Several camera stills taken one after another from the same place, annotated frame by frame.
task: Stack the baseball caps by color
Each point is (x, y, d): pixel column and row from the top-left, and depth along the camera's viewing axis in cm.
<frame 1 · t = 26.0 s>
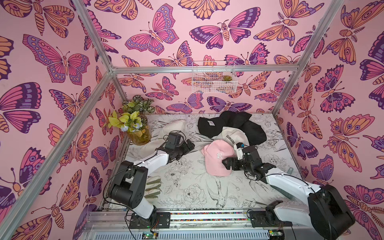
left hand: (192, 147, 92), fingers open
right hand: (229, 159, 87), fingers open
pink cap right: (215, 152, 89), point 11 cm above the table
white Colorado cap back left: (179, 125, 108), point 7 cm above the table
white Colorado cap centre: (233, 136, 101), point 7 cm above the table
black cap left: (212, 127, 111), point 3 cm above the table
black cap back: (234, 119, 115), point 4 cm above the table
black cap right: (255, 133, 103), point 6 cm above the table
amber vase with flowers: (132, 119, 88), point 24 cm above the table

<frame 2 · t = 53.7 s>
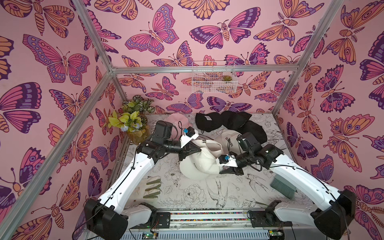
left hand: (200, 148, 69), fingers closed
right hand: (220, 164, 72), fingers open
pink cap right: (179, 122, 107), point 9 cm above the table
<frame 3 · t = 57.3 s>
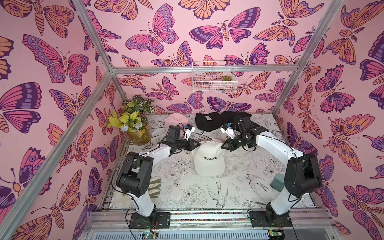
left hand: (200, 143, 89), fingers closed
right hand: (224, 145, 87), fingers closed
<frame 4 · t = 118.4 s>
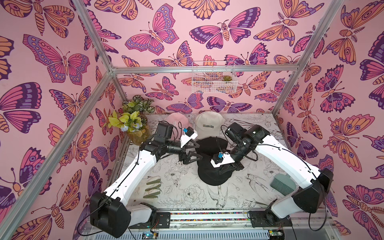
left hand: (200, 151, 70), fingers open
right hand: (219, 166, 69), fingers closed
black cap back: (208, 141, 99), point 7 cm above the table
white Colorado cap front left: (208, 124, 105), point 9 cm above the table
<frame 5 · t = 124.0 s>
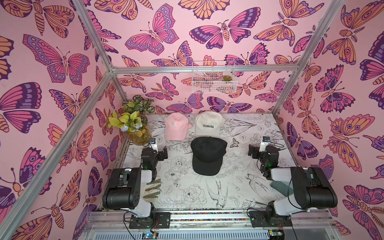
left hand: (159, 145, 95), fingers open
right hand: (259, 144, 94), fingers open
black cap back: (207, 155, 88), point 11 cm above the table
